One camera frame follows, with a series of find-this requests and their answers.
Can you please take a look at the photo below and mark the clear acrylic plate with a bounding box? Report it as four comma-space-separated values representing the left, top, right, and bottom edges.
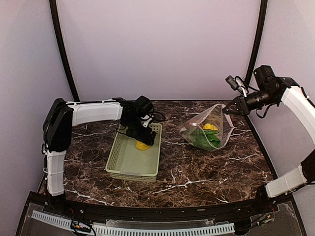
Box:
15, 203, 74, 236
247, 201, 303, 236

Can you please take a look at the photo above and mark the black curved front rail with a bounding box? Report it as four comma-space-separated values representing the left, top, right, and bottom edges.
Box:
27, 191, 293, 222

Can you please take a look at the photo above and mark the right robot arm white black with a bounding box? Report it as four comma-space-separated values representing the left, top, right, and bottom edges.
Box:
223, 65, 315, 213

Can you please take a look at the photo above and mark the clear zip top bag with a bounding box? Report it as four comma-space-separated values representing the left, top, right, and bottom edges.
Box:
179, 103, 235, 151

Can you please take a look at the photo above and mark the left clear acrylic plate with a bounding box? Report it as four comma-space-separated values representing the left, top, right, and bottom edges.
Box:
15, 203, 74, 236

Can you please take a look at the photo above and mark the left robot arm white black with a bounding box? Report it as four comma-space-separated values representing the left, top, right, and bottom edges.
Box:
41, 96, 166, 214

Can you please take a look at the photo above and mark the green white bok choy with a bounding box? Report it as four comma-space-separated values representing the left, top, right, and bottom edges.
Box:
189, 129, 221, 149

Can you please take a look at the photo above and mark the white slotted cable duct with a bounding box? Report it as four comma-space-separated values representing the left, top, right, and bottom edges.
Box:
31, 210, 235, 236

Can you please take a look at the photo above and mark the beige plastic basket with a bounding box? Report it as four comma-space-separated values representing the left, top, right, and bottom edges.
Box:
105, 123, 162, 182

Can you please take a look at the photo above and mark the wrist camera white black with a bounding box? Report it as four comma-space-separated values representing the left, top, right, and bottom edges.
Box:
134, 96, 166, 127
225, 75, 249, 97

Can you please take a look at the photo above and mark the right clear acrylic plate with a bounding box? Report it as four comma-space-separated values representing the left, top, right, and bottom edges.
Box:
247, 201, 303, 236

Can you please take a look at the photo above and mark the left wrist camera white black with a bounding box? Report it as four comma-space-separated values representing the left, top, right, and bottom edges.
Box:
134, 96, 166, 127

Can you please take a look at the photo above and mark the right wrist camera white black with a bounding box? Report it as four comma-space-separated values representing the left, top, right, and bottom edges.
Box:
225, 75, 249, 97

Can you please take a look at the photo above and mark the yellow lemon top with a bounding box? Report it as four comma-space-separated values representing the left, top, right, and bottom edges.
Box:
136, 141, 151, 151

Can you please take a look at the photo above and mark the right black frame post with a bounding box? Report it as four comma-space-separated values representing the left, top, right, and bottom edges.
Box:
245, 0, 268, 85

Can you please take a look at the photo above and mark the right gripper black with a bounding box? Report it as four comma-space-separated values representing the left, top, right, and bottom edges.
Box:
223, 88, 278, 116

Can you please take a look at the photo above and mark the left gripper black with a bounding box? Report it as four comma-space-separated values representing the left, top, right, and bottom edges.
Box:
125, 117, 157, 146

